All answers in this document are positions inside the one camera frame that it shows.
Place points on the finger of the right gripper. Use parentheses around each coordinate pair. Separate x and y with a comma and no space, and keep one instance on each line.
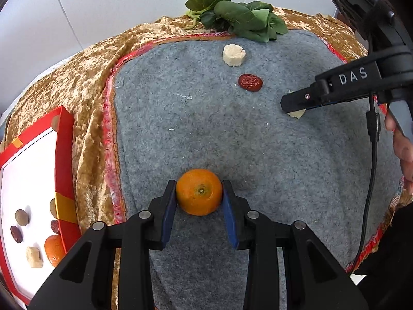
(316,95)

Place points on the person's right hand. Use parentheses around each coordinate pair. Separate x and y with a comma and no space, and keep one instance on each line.
(403,150)

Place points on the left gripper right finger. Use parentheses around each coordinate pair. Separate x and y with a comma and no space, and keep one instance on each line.
(314,279)

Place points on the red white gift box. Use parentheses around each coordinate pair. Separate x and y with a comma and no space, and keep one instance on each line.
(36,167)

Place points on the grey felt mat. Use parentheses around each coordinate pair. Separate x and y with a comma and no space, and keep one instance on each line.
(251,151)

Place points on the brown longan fruit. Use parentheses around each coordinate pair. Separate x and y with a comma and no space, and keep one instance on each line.
(52,207)
(22,217)

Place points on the wrinkled red jujube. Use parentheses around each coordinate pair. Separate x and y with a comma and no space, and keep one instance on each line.
(250,82)

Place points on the green bok choy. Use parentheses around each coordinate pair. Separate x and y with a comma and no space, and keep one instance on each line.
(255,21)

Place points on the small orange mandarin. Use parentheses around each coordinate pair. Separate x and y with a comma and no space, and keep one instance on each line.
(199,192)

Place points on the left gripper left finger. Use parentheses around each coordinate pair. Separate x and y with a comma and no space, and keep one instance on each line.
(84,277)

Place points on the small white sugarcane piece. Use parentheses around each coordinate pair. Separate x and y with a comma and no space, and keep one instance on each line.
(34,258)

